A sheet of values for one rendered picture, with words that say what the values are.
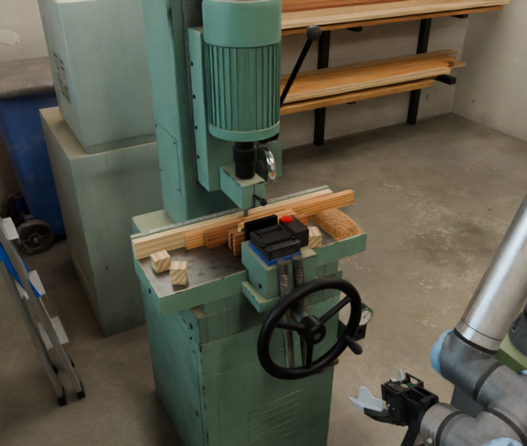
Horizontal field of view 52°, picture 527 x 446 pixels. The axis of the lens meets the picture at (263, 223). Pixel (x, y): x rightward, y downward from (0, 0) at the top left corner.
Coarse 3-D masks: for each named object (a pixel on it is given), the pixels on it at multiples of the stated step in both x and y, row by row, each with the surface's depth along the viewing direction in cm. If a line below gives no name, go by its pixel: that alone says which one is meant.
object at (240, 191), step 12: (228, 168) 144; (228, 180) 141; (240, 180) 138; (252, 180) 138; (228, 192) 144; (240, 192) 136; (252, 192) 137; (264, 192) 139; (240, 204) 138; (252, 204) 139
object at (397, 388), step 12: (396, 384) 112; (408, 384) 112; (420, 384) 111; (384, 396) 113; (396, 396) 108; (408, 396) 109; (420, 396) 107; (432, 396) 105; (396, 408) 109; (408, 408) 109; (420, 408) 105; (396, 420) 110; (408, 420) 110; (420, 420) 104
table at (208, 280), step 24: (312, 216) 156; (336, 240) 145; (360, 240) 148; (144, 264) 135; (192, 264) 135; (216, 264) 135; (240, 264) 135; (168, 288) 126; (192, 288) 127; (216, 288) 130; (240, 288) 134; (168, 312) 127
